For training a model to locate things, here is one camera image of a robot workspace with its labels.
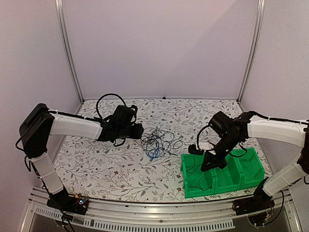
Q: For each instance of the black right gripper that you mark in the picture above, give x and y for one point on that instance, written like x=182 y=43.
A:
x=215 y=162

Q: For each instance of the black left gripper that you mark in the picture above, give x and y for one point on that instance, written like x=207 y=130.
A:
x=137 y=133

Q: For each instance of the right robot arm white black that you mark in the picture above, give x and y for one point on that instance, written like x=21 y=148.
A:
x=251 y=124

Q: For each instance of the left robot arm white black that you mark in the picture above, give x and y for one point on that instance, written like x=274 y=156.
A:
x=43 y=122

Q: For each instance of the green bin left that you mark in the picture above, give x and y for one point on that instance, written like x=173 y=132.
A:
x=195 y=182

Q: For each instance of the green bin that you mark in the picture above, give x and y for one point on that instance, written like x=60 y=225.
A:
x=251 y=167
x=227 y=179
x=195 y=182

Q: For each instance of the green bin middle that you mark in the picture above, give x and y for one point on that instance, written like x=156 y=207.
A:
x=227 y=179

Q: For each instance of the floral patterned table mat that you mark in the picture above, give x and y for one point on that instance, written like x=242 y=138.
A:
x=126 y=173

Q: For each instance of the green bin right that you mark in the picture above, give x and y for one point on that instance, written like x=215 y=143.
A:
x=251 y=167

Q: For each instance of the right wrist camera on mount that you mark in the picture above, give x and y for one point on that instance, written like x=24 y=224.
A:
x=201 y=149

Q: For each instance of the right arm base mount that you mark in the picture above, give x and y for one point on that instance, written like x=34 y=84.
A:
x=253 y=205

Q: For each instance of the front aluminium rail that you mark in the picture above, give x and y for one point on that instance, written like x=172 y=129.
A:
x=113 y=216

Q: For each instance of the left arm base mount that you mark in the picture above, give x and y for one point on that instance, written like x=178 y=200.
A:
x=76 y=204

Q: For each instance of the left aluminium frame post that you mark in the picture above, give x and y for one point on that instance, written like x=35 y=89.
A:
x=67 y=49

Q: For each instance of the aluminium frame post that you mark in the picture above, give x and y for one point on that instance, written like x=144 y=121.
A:
x=67 y=49
x=253 y=48

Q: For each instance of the right aluminium frame post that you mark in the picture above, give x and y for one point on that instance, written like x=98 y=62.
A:
x=253 y=48

